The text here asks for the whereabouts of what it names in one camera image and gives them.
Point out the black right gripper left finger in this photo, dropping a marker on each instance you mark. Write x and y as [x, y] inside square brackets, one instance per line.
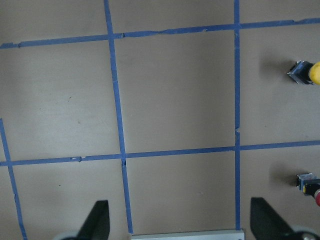
[97, 224]

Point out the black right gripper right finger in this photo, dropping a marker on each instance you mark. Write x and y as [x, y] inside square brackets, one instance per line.
[266, 223]

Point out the red push button switch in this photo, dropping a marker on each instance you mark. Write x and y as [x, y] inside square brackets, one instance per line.
[309, 185]

